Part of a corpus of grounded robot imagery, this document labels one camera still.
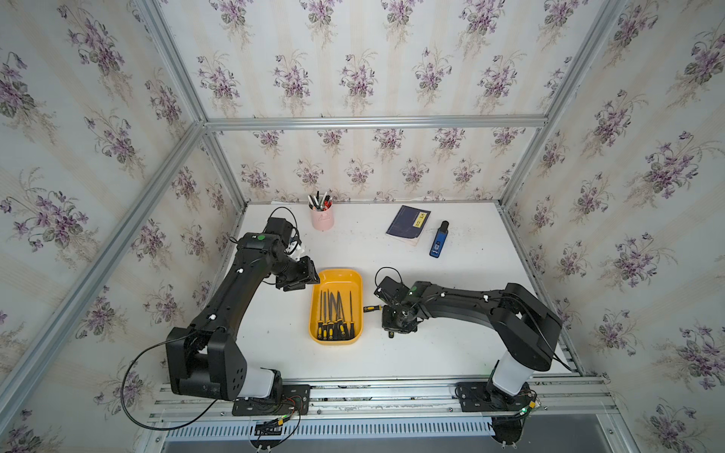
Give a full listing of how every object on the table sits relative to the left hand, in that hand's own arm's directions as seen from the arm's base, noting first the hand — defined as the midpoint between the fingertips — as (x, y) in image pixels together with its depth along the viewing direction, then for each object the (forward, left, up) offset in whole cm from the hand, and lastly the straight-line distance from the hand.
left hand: (316, 282), depth 79 cm
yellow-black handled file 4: (-7, -8, -15) cm, 18 cm away
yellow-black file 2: (-2, -17, -14) cm, 22 cm away
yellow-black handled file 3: (-7, -6, -14) cm, 17 cm away
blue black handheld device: (+24, -43, -12) cm, 51 cm away
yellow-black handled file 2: (-7, -2, -15) cm, 17 cm away
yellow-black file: (-6, -10, -15) cm, 19 cm away
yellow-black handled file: (-8, 0, -15) cm, 17 cm away
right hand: (-9, -22, -16) cm, 29 cm away
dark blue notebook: (+33, -32, -13) cm, 48 cm away
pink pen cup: (+32, +1, -4) cm, 32 cm away
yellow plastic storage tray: (+9, -7, -15) cm, 19 cm away
